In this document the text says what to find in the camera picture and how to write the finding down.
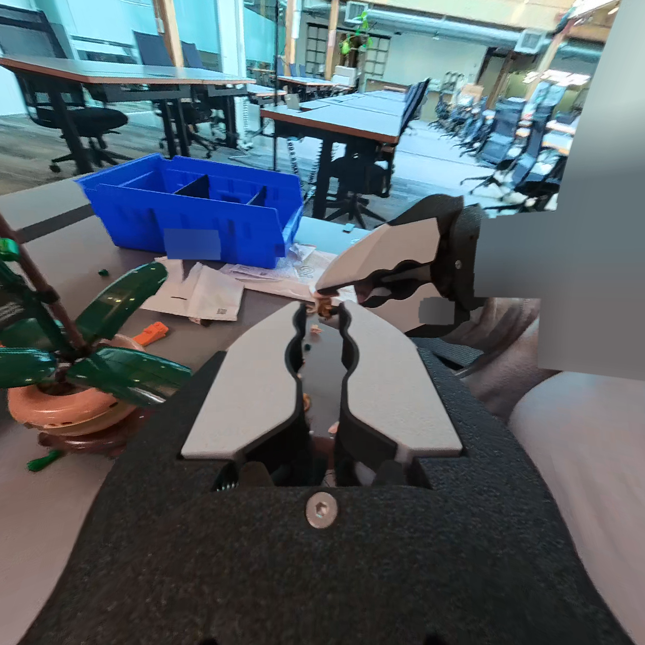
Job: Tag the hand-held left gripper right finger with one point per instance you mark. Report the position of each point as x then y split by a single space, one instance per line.
398 393

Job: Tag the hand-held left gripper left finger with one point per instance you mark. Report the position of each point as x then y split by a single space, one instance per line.
247 388

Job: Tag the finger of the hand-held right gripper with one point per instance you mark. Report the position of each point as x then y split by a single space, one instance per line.
388 247
383 300

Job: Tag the tan flower brick assembly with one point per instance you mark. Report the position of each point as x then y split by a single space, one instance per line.
323 306

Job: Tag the pile of small toy bricks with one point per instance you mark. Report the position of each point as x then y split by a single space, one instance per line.
316 329

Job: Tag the person's right forearm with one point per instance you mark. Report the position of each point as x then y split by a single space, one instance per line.
504 352

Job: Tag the office desk with black legs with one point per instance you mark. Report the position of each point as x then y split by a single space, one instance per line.
342 113

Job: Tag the grey desk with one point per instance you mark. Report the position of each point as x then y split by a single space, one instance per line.
50 312

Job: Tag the long office desk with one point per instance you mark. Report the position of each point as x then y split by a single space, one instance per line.
126 70

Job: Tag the orange brick separator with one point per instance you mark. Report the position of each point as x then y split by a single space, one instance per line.
151 333

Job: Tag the row of office chairs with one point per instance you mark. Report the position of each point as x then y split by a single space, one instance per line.
514 131

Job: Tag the toy brick potted plant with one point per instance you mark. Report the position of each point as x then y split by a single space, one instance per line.
75 403

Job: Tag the blue plastic bin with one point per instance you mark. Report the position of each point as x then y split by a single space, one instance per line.
201 221

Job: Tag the black tripod pole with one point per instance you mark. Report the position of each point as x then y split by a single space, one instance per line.
278 85

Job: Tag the small green brick piece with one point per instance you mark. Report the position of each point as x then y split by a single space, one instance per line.
45 460

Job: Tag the green background plant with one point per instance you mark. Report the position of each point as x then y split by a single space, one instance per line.
355 35

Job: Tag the black office chair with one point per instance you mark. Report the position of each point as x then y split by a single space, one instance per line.
75 116

